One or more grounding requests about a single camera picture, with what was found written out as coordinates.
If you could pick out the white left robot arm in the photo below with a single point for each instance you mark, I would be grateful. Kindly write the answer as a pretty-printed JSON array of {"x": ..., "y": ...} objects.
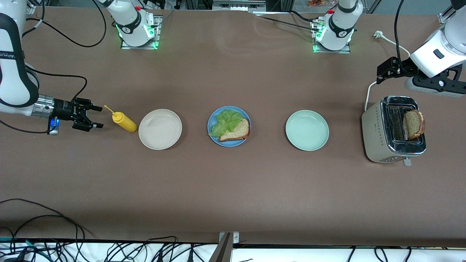
[{"x": 336, "y": 32}]

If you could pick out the beige chrome two-slot toaster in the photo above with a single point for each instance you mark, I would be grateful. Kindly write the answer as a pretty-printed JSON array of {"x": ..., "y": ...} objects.
[{"x": 375, "y": 134}]

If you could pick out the aluminium frame post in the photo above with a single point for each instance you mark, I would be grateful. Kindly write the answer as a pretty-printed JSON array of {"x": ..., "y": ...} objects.
[{"x": 225, "y": 247}]

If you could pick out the orange patterned packet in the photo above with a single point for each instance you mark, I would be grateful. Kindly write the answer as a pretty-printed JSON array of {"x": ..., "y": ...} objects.
[{"x": 316, "y": 3}]

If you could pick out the aluminium frame profile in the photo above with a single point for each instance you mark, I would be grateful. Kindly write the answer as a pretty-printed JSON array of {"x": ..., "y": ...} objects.
[{"x": 445, "y": 16}]

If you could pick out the brown toast bread slice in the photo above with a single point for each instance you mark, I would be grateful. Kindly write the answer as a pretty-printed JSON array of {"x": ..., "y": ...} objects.
[
  {"x": 413, "y": 123},
  {"x": 240, "y": 133}
]

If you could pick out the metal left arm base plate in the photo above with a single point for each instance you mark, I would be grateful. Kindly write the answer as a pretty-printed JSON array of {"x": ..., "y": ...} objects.
[{"x": 327, "y": 51}]

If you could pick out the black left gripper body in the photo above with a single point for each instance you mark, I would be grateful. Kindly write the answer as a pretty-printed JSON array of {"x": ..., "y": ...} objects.
[{"x": 405, "y": 67}]

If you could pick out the yellow mustard squeeze bottle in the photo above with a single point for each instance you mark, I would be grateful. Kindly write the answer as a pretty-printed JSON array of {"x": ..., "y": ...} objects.
[{"x": 125, "y": 123}]

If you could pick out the grey metal box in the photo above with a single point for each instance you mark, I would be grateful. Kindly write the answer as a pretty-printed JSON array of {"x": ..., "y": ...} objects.
[{"x": 238, "y": 4}]

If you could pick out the green lettuce leaf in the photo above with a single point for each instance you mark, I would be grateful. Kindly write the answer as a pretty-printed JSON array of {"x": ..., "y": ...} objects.
[{"x": 225, "y": 122}]

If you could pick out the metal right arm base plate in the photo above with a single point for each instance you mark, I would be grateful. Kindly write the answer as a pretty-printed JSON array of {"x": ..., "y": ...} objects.
[{"x": 158, "y": 32}]

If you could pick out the off-white plate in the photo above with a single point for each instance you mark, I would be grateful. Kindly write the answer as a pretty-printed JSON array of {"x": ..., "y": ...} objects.
[{"x": 160, "y": 129}]

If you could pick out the blue plate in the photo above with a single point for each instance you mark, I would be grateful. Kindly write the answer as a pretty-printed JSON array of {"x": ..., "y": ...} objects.
[{"x": 229, "y": 143}]

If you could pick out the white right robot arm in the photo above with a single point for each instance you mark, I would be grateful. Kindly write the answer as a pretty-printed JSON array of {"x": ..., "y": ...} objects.
[{"x": 14, "y": 91}]

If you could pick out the mint green plate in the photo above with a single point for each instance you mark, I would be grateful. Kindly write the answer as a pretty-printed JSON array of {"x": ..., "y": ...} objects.
[{"x": 307, "y": 130}]

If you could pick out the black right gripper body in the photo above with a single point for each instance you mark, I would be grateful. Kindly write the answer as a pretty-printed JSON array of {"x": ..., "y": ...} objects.
[{"x": 63, "y": 108}]

